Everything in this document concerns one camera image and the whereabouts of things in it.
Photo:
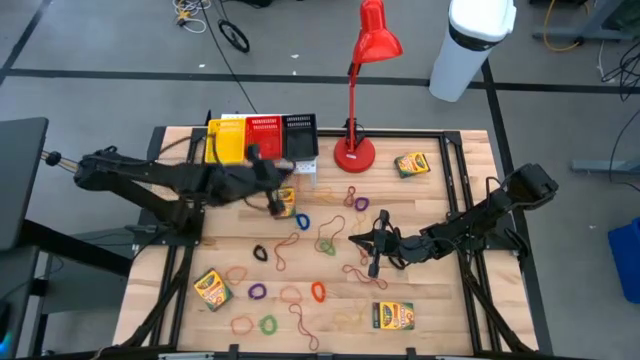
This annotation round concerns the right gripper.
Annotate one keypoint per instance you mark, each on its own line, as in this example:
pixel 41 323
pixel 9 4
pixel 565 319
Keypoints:
pixel 387 245

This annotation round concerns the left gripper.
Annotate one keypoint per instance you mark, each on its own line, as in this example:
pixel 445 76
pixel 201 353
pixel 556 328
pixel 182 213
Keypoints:
pixel 255 180

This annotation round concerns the yellow rubber band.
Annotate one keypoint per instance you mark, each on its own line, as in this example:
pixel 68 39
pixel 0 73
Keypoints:
pixel 350 320
pixel 359 225
pixel 320 191

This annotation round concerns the Crayola crayon box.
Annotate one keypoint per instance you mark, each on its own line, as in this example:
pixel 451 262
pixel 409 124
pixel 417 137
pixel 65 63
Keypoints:
pixel 213 290
pixel 395 316
pixel 289 202
pixel 412 165

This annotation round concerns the black plastic basket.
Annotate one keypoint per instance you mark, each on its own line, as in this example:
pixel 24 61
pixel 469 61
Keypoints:
pixel 300 145

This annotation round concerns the red plastic basket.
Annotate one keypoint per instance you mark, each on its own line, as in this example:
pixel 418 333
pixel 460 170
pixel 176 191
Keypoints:
pixel 267 132

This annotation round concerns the yellow plastic basket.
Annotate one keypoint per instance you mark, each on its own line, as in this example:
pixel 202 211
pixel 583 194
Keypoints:
pixel 230 135

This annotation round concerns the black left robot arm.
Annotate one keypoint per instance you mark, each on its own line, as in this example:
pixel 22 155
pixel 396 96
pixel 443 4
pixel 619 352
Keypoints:
pixel 150 172

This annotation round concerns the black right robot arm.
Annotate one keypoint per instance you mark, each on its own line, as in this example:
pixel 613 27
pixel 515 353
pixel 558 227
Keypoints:
pixel 475 220

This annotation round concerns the red desk lamp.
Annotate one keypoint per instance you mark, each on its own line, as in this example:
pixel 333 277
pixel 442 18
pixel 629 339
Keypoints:
pixel 360 160

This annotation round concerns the grey desk foot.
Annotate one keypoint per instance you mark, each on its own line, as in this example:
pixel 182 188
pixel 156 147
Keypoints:
pixel 600 166

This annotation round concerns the grey desk leg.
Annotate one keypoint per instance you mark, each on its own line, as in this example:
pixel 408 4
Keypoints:
pixel 595 22

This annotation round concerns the white perforated shelf riser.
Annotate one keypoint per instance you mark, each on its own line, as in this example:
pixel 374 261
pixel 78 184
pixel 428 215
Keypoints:
pixel 307 167

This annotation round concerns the white trash bin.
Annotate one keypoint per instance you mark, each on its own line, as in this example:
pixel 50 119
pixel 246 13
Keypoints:
pixel 460 65

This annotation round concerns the blue storage bin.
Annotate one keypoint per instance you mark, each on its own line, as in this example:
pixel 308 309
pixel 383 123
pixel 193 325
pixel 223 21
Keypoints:
pixel 625 260

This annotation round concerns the black desk frame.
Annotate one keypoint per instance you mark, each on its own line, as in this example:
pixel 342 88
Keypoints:
pixel 75 247

